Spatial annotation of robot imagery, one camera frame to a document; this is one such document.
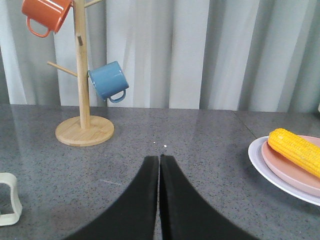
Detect white HOME mug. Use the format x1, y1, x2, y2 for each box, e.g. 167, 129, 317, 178
0, 172, 23, 227

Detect yellow corn cob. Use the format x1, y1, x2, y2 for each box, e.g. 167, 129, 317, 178
267, 128, 320, 177

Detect pink plate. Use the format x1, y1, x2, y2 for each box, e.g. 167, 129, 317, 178
261, 140, 320, 197

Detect blue enamel mug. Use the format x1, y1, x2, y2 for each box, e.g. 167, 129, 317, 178
88, 61, 129, 103

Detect orange enamel mug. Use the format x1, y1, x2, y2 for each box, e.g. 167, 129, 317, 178
21, 0, 73, 38

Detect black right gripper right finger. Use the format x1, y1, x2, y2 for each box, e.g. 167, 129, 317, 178
159, 154, 254, 240

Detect wooden mug tree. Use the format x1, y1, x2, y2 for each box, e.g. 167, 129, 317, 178
47, 0, 115, 147

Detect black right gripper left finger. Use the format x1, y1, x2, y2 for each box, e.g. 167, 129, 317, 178
66, 156, 159, 240

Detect white plate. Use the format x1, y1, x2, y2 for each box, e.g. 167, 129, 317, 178
248, 136, 320, 206

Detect grey curtain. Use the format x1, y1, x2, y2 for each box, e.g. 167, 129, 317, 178
0, 0, 320, 113

